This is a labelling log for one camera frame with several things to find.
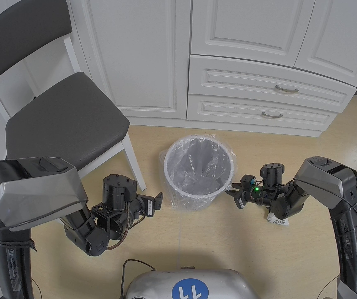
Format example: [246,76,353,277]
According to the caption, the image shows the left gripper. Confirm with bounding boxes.
[133,192,164,221]

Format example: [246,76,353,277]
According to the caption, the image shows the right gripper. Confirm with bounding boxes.
[226,183,263,210]

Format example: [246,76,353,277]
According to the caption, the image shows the clear plastic bag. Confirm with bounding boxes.
[159,133,238,212]

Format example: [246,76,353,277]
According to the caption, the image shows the black and white plastic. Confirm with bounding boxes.
[266,212,291,227]

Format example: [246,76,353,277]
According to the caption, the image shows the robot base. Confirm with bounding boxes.
[125,267,261,299]

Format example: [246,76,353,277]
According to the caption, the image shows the white trash bin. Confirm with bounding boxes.
[163,137,233,210]

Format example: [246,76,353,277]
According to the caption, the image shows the white chair with grey cushions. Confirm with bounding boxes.
[0,0,148,192]

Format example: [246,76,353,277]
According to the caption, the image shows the white wardrobe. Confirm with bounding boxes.
[65,0,357,138]

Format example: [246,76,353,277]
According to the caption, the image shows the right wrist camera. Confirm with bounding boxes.
[240,174,257,193]

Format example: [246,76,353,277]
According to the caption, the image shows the black cable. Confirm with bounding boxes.
[121,259,158,299]
[318,276,342,299]

